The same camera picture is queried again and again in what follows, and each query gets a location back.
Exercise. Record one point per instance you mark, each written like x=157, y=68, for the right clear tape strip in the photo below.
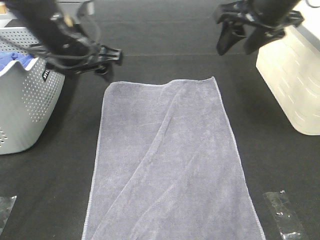
x=287, y=221

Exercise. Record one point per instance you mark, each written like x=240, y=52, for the grey perforated laundry basket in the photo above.
x=28, y=96

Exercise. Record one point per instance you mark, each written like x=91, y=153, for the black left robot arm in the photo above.
x=28, y=11

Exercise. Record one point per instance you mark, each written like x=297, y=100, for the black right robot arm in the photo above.
x=259, y=21

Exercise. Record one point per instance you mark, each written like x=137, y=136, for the blue towel in basket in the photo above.
x=7, y=57

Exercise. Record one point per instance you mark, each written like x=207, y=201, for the cream plastic storage box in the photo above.
x=291, y=69

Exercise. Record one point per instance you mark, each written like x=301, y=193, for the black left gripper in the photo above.
x=66, y=46

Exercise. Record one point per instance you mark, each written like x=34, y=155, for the grey towel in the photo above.
x=167, y=167

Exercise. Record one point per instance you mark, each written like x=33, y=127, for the clear tape strip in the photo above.
x=287, y=221
x=6, y=206

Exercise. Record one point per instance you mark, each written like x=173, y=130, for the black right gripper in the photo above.
x=268, y=18

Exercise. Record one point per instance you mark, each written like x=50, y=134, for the left clear tape strip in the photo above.
x=6, y=206

